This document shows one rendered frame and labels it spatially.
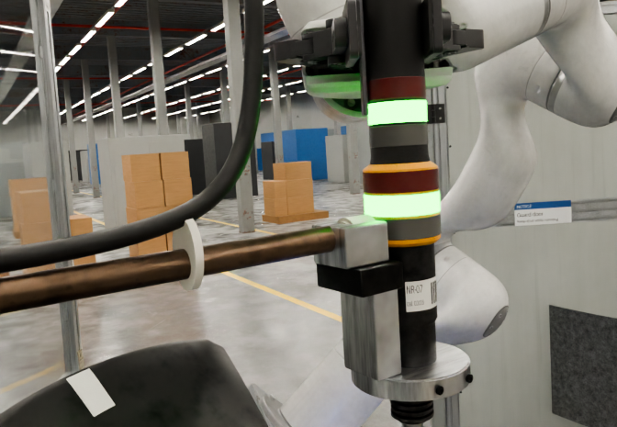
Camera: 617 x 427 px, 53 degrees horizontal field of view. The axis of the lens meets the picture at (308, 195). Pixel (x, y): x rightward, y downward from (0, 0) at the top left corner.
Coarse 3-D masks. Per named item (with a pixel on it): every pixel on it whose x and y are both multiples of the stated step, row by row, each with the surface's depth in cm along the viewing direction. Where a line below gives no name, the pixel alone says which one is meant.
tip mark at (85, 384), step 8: (72, 376) 40; (80, 376) 40; (88, 376) 40; (72, 384) 39; (80, 384) 40; (88, 384) 40; (96, 384) 40; (80, 392) 39; (88, 392) 39; (96, 392) 40; (104, 392) 40; (88, 400) 39; (96, 400) 39; (104, 400) 39; (112, 400) 40; (88, 408) 39; (96, 408) 39; (104, 408) 39
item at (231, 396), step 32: (160, 352) 45; (192, 352) 46; (224, 352) 48; (64, 384) 39; (128, 384) 41; (160, 384) 42; (192, 384) 43; (224, 384) 45; (0, 416) 36; (32, 416) 37; (64, 416) 38; (96, 416) 38; (128, 416) 39; (160, 416) 40; (192, 416) 41; (224, 416) 42; (256, 416) 43
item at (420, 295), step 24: (408, 264) 34; (432, 264) 35; (408, 288) 34; (432, 288) 35; (408, 312) 34; (432, 312) 35; (408, 336) 35; (432, 336) 35; (408, 360) 35; (432, 360) 35; (408, 408) 35; (432, 408) 36
